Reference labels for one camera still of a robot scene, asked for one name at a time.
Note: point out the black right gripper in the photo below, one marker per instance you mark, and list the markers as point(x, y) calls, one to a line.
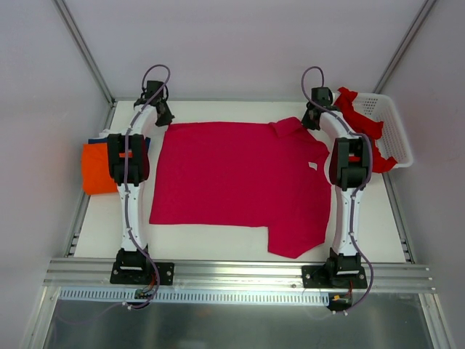
point(310, 119)

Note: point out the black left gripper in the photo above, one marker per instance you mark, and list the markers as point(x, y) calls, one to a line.
point(163, 113)

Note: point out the magenta t shirt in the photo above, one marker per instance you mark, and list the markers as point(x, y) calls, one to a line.
point(247, 175)

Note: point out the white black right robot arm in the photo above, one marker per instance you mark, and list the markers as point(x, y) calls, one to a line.
point(349, 171)

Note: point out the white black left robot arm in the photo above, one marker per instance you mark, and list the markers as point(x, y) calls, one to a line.
point(129, 168)

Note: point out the red t shirt in basket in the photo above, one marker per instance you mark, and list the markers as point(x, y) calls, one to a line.
point(362, 124)

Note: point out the white folded t shirt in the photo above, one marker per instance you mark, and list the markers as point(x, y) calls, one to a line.
point(104, 133)

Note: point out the white perforated plastic basket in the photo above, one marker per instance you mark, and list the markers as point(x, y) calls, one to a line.
point(393, 142)

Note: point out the orange folded t shirt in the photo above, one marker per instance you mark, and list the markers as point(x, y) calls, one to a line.
point(95, 170)

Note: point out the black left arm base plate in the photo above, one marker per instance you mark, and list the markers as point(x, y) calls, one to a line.
point(143, 274)

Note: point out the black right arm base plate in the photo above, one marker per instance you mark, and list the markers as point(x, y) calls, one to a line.
point(319, 277)

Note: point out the aluminium front rail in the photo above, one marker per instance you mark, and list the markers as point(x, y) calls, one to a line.
point(256, 276)

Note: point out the white slotted cable duct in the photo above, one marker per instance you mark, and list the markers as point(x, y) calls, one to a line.
point(196, 296)

